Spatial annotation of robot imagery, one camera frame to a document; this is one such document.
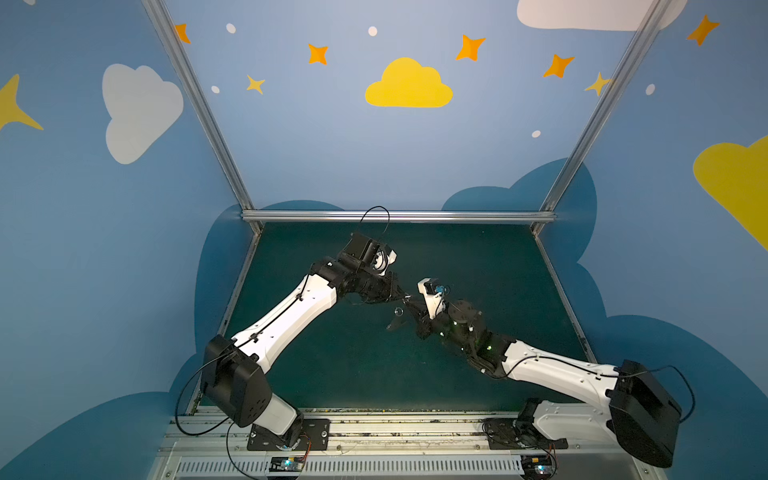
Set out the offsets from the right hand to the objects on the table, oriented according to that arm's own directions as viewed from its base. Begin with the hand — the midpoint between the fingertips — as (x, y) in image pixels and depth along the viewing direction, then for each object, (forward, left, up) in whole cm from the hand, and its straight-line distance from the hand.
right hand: (411, 299), depth 78 cm
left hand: (-1, +1, +3) cm, 3 cm away
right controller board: (-33, -32, -21) cm, 50 cm away
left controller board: (-36, +29, -19) cm, 50 cm away
